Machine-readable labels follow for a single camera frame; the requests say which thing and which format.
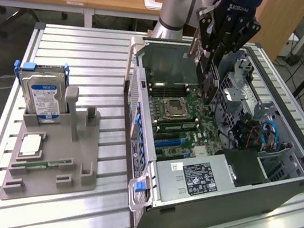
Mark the installed dark RAM stick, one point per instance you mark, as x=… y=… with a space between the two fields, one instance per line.
x=177 y=125

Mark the silver chipset heatsink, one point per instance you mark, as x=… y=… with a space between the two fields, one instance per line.
x=199 y=151

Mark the graphics card with metal bracket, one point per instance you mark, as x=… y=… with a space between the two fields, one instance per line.
x=209 y=91

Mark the CPU socket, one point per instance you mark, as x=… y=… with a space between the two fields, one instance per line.
x=176 y=107

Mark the silver drive cage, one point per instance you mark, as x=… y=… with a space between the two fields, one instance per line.
x=231 y=99

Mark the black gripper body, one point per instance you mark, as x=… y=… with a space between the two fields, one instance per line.
x=239 y=3

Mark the grey power supply unit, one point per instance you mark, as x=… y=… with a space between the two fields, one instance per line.
x=170 y=180

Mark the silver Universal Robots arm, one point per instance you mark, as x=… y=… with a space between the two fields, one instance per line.
x=173 y=13

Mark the black floor device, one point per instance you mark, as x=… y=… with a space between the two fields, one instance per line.
x=293 y=59

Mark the black office chair base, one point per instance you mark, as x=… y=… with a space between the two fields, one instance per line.
x=11 y=18

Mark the silver CPU chip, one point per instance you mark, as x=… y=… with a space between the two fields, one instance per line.
x=30 y=145

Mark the grey parts rack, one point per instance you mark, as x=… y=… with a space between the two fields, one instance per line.
x=51 y=167

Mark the wooden cabinet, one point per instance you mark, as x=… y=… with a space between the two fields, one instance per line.
x=282 y=24

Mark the hard disk in blue caddy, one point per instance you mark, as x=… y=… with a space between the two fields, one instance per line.
x=43 y=96

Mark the green RAM stick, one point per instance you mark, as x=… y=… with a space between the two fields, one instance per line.
x=45 y=165

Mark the open black PC case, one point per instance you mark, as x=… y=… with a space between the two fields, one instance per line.
x=211 y=216

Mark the silver disk bay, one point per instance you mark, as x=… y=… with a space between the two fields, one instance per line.
x=282 y=166

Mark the blue case latch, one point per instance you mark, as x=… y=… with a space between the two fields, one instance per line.
x=140 y=187

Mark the green motherboard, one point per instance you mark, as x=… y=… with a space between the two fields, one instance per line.
x=204 y=128

